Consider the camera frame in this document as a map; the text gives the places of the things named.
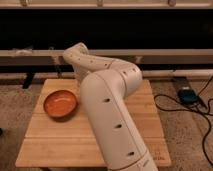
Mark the orange bowl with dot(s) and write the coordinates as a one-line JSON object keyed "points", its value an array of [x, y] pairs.
{"points": [[60, 103]]}

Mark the white rail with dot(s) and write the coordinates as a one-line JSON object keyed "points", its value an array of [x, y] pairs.
{"points": [[136, 56]]}

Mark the blue power adapter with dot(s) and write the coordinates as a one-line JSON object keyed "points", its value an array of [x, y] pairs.
{"points": [[187, 96]]}

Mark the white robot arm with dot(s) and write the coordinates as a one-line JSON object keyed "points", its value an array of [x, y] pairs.
{"points": [[104, 83]]}

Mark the wooden table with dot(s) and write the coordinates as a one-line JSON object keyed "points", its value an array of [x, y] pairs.
{"points": [[71, 143]]}

